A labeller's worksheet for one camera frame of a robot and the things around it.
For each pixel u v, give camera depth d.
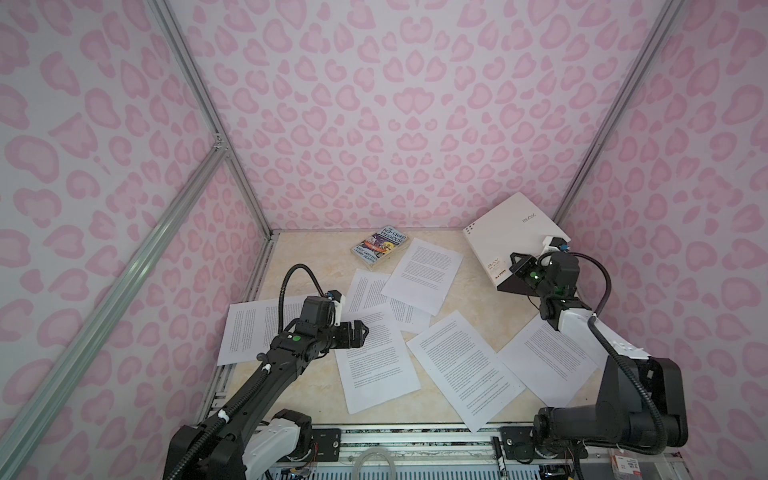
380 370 0.86
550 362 0.87
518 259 0.84
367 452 0.70
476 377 0.84
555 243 0.77
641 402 0.40
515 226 1.05
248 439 0.45
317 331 0.64
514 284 0.79
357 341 0.74
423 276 1.07
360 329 0.75
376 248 1.12
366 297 1.01
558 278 0.66
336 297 0.76
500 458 0.70
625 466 0.69
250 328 0.95
